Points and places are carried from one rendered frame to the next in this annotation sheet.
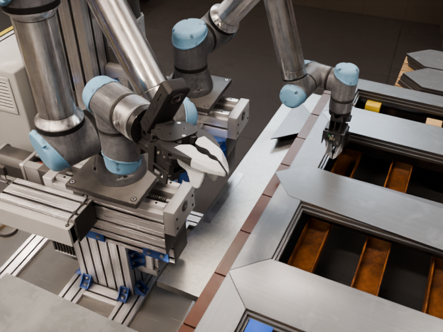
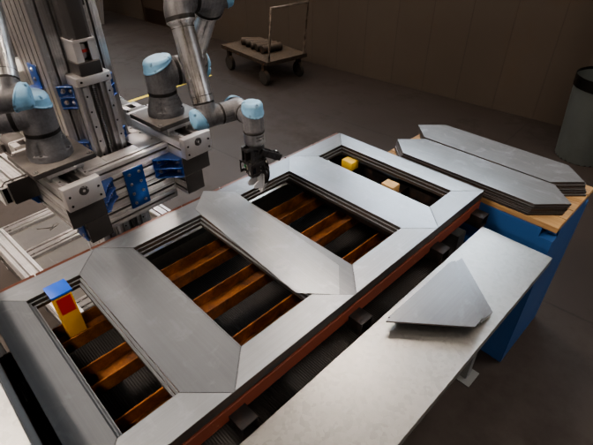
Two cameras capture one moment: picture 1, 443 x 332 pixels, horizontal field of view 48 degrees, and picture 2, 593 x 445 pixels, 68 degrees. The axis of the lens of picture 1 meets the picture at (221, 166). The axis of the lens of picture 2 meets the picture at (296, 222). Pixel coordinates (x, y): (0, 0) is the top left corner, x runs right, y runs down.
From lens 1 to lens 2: 1.05 m
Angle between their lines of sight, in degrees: 16
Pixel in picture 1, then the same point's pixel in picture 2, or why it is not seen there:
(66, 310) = not seen: outside the picture
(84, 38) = (37, 47)
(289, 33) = (189, 62)
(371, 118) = (326, 169)
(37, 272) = (70, 249)
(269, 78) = not seen: hidden behind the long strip
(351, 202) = (239, 224)
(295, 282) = (132, 267)
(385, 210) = (261, 237)
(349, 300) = (159, 290)
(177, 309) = not seen: hidden behind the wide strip
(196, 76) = (160, 100)
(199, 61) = (161, 87)
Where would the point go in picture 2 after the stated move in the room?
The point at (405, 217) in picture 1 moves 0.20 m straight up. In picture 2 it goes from (272, 245) to (269, 194)
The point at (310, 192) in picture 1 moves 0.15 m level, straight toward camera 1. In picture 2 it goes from (214, 210) to (184, 230)
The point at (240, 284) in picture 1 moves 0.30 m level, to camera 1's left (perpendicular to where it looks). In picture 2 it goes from (93, 259) to (21, 238)
